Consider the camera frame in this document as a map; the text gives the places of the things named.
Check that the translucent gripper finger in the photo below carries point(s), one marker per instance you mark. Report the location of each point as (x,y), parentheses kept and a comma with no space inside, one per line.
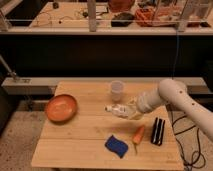
(134,115)
(132,102)

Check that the blue sponge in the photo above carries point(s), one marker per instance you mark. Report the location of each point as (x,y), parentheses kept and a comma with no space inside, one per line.
(117,146)

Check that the black object on bench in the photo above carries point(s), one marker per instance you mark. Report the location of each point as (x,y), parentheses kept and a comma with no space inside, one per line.
(123,19)

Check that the orange crate on bench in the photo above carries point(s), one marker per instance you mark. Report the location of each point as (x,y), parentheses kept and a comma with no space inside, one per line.
(158,17)

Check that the small clear plastic bottle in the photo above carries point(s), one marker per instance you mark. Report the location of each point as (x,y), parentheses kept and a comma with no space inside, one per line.
(117,110)

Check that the black rectangular block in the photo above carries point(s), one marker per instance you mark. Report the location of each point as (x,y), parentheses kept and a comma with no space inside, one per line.
(158,131)

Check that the orange carrot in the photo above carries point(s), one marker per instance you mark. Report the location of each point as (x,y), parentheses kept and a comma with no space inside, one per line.
(138,136)

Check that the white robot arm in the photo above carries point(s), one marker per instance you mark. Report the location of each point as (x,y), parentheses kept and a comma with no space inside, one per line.
(173,92)

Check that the wooden post on bench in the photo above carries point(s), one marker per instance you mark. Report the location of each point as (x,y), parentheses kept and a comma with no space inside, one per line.
(91,4)

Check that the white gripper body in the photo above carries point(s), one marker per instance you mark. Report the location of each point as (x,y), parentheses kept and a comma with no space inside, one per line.
(148,101)

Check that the orange bowl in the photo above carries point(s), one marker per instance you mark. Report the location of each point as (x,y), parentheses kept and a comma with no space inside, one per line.
(61,108)

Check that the translucent plastic cup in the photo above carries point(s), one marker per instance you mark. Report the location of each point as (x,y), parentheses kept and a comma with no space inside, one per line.
(116,90)

